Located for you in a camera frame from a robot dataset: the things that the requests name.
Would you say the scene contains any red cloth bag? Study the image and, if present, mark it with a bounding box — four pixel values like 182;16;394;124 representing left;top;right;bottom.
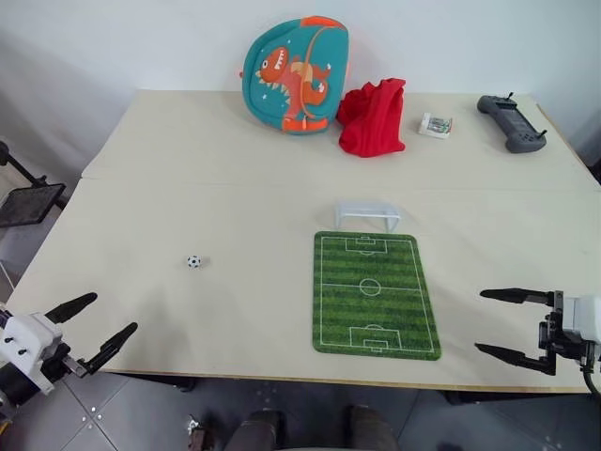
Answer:
337;77;408;157

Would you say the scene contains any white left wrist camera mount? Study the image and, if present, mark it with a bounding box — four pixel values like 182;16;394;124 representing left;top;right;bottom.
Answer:
0;312;65;396

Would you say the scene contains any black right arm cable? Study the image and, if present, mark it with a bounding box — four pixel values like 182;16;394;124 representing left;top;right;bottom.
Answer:
580;361;601;397

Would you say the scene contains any dark rounded shape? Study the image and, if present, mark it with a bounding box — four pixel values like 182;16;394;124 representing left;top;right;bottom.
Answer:
228;410;288;451
344;404;401;451

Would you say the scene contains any black table foot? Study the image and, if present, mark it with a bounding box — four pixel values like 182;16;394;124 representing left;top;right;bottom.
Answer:
442;389;495;408

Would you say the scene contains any teal dinosaur backpack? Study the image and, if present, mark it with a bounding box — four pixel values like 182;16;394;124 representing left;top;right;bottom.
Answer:
240;16;353;138

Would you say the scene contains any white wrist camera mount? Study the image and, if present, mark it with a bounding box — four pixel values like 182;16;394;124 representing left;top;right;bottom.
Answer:
0;312;65;396
561;294;601;342

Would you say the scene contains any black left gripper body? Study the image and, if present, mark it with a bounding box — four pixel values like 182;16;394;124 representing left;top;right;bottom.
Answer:
39;344;89;394

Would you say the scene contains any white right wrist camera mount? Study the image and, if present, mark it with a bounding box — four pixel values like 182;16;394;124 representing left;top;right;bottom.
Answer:
561;294;601;342

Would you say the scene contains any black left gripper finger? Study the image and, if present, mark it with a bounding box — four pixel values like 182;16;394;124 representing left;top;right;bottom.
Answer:
76;321;139;378
44;292;99;325

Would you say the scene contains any grey handheld remote controller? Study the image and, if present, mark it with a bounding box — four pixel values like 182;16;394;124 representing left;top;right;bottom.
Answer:
476;91;550;155

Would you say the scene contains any green soccer field mat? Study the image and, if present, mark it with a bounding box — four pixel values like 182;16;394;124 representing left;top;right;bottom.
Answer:
312;230;442;361

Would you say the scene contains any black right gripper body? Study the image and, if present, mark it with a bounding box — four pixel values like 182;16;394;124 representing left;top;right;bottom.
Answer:
537;290;601;365

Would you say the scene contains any white mini soccer goal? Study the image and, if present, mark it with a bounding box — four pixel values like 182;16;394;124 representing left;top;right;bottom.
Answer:
333;200;405;233

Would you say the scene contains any small brown and white object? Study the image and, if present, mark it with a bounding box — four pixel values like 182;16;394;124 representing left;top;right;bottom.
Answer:
186;414;208;451

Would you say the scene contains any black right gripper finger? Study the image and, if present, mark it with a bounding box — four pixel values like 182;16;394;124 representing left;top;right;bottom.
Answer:
473;342;560;377
479;287;556;306

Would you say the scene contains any small white battery box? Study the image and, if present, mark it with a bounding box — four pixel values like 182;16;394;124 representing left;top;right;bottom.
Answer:
417;112;455;140

